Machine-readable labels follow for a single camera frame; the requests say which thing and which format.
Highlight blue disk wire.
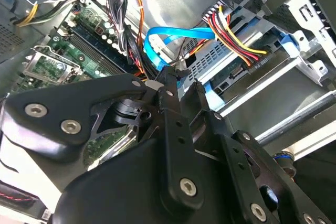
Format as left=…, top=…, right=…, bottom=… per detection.
left=143, top=26, right=218, bottom=88

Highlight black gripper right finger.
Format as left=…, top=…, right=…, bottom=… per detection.
left=183, top=81, right=333, bottom=224

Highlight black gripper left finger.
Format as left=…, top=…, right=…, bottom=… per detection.
left=0, top=66, right=204, bottom=209

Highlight round black tool blue ring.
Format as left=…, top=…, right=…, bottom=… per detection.
left=272, top=150, right=295, bottom=178

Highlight hard disk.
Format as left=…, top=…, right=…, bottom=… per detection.
left=203, top=32, right=299, bottom=112

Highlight red yellow black disk wire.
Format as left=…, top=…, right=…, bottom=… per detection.
left=201, top=0, right=271, bottom=69

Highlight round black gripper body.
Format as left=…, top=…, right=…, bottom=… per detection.
left=52, top=138, right=251, bottom=224

